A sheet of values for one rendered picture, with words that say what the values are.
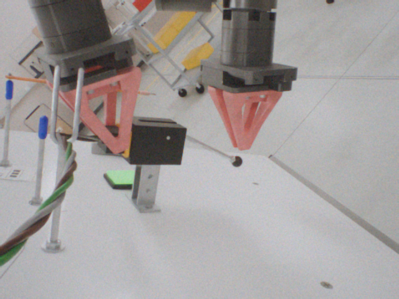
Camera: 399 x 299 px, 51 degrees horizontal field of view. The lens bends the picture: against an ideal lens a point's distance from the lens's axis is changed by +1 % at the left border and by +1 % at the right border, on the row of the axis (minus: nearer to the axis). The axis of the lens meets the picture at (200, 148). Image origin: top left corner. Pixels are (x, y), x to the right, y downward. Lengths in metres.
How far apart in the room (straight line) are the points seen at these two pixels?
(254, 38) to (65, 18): 0.19
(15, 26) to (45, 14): 8.09
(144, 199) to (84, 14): 0.19
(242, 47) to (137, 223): 0.21
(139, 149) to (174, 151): 0.04
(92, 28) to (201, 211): 0.22
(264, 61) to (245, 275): 0.22
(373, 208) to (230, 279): 1.50
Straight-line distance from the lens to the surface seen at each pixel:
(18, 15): 8.47
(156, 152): 0.41
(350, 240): 0.48
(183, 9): 0.45
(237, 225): 0.44
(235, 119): 0.45
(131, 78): 0.36
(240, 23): 0.44
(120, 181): 0.48
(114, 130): 0.40
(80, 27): 0.36
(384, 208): 1.79
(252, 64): 0.44
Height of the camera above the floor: 1.24
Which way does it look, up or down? 22 degrees down
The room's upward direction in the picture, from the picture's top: 46 degrees counter-clockwise
